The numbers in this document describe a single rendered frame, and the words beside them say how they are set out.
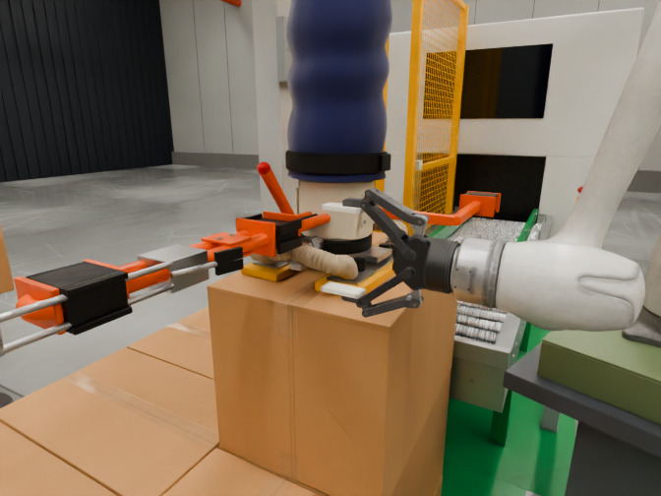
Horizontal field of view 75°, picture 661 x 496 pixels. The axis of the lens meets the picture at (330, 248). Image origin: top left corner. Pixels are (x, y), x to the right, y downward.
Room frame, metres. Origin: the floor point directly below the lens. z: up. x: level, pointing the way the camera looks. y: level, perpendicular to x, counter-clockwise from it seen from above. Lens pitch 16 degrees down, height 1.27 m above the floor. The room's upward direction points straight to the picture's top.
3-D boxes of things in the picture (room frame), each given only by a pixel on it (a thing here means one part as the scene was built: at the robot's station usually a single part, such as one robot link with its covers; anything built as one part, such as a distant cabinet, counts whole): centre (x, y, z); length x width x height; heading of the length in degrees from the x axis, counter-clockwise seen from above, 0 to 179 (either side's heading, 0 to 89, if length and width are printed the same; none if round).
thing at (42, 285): (0.45, 0.29, 1.08); 0.08 x 0.07 x 0.05; 150
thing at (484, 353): (1.33, -0.24, 0.58); 0.70 x 0.03 x 0.06; 61
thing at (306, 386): (1.00, -0.06, 0.75); 0.60 x 0.40 x 0.40; 152
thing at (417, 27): (3.08, -0.73, 1.05); 1.17 x 0.10 x 2.10; 151
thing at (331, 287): (0.66, -0.02, 1.01); 0.07 x 0.03 x 0.01; 60
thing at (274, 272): (1.02, 0.07, 0.97); 0.34 x 0.10 x 0.05; 150
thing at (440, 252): (0.59, -0.14, 1.07); 0.09 x 0.07 x 0.08; 60
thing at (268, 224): (0.76, 0.11, 1.08); 0.10 x 0.08 x 0.06; 60
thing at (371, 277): (0.92, -0.09, 0.97); 0.34 x 0.10 x 0.05; 150
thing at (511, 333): (2.19, -1.09, 0.50); 2.31 x 0.05 x 0.19; 151
